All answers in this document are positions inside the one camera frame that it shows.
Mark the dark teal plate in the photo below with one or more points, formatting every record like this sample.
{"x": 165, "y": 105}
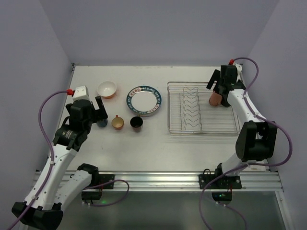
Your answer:
{"x": 144, "y": 100}

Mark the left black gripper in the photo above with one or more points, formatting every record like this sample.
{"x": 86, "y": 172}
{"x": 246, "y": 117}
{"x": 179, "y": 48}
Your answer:
{"x": 96, "y": 114}

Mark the orange bowl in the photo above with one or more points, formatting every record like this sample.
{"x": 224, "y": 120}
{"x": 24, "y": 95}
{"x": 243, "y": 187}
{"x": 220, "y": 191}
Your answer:
{"x": 107, "y": 89}

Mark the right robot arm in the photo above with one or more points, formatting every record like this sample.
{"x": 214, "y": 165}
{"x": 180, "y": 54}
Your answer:
{"x": 256, "y": 139}

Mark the aluminium mounting rail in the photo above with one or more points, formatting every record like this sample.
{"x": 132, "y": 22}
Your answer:
{"x": 189, "y": 181}

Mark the orange mug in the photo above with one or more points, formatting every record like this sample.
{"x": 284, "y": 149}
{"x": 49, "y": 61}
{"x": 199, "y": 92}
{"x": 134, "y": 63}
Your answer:
{"x": 117, "y": 123}

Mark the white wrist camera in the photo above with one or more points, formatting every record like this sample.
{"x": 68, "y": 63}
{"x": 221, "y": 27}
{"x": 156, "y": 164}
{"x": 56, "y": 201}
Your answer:
{"x": 237, "y": 65}
{"x": 80, "y": 93}

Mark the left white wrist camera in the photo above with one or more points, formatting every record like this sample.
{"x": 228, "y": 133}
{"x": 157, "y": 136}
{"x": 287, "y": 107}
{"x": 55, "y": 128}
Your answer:
{"x": 80, "y": 93}

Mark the wire dish rack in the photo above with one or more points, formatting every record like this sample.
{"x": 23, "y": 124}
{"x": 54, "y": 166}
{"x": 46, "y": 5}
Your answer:
{"x": 189, "y": 111}

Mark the pink mug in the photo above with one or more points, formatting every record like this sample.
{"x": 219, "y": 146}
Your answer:
{"x": 215, "y": 99}

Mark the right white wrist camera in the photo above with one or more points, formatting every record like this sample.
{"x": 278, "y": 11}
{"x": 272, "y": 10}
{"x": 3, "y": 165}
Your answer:
{"x": 237, "y": 65}

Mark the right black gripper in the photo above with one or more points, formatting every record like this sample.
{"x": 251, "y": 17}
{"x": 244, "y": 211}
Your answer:
{"x": 219, "y": 86}

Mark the maroon mug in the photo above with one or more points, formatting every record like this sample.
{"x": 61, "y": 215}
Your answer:
{"x": 136, "y": 123}

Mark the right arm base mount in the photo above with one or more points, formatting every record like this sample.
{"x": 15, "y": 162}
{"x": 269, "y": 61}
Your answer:
{"x": 227, "y": 184}

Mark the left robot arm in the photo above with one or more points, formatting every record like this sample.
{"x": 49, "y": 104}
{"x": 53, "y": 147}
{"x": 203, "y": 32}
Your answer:
{"x": 43, "y": 207}

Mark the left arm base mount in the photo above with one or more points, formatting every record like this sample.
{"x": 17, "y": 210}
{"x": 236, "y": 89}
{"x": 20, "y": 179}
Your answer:
{"x": 96, "y": 190}

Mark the blue mug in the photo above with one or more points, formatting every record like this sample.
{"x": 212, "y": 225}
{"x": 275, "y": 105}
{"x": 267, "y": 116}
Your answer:
{"x": 102, "y": 123}

